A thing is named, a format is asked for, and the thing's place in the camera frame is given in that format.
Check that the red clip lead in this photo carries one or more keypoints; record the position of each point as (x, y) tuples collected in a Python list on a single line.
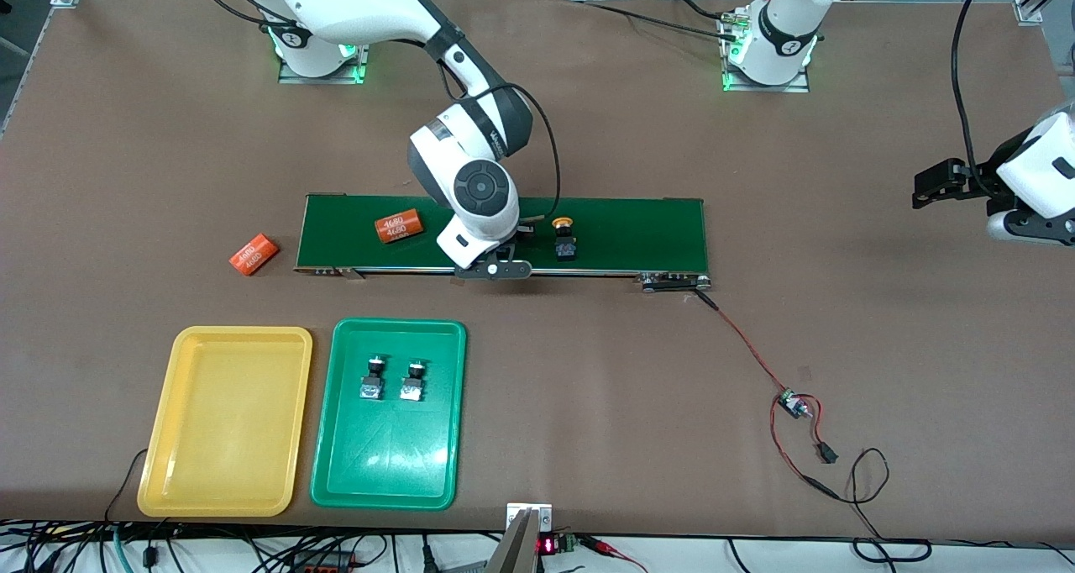
[(605, 546)]

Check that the green plastic tray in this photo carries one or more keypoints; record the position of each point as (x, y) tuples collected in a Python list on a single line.
[(386, 455)]

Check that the red digit display module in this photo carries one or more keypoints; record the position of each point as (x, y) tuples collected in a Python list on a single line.
[(547, 545)]

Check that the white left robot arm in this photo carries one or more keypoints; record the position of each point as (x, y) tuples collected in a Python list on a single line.
[(781, 18)]

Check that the yellow push button switch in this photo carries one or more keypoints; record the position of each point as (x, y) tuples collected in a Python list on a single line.
[(565, 248)]

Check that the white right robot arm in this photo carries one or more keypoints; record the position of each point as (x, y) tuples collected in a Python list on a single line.
[(353, 2)]

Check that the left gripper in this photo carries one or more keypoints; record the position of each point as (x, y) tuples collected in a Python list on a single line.
[(983, 178)]

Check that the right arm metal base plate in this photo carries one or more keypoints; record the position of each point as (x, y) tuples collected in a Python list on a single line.
[(364, 65)]

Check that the yellow plastic tray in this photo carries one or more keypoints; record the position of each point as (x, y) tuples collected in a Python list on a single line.
[(222, 422)]

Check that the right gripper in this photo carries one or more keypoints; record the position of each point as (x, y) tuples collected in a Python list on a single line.
[(531, 231)]

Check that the orange cylinder white print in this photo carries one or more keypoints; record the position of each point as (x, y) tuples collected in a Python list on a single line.
[(400, 226), (254, 254)]

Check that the black inline connector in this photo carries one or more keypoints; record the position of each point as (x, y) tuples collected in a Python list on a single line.
[(828, 453)]

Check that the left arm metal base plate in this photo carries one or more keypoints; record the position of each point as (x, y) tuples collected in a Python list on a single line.
[(798, 86)]

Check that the power strip red switches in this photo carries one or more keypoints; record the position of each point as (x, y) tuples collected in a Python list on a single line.
[(323, 566)]

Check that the small controller circuit board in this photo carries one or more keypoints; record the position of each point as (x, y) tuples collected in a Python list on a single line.
[(789, 403)]

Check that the green conveyor belt unit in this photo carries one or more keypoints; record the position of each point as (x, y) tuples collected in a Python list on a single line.
[(638, 233)]

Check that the green push button switch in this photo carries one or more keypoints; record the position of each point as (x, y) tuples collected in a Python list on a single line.
[(373, 384), (412, 386)]

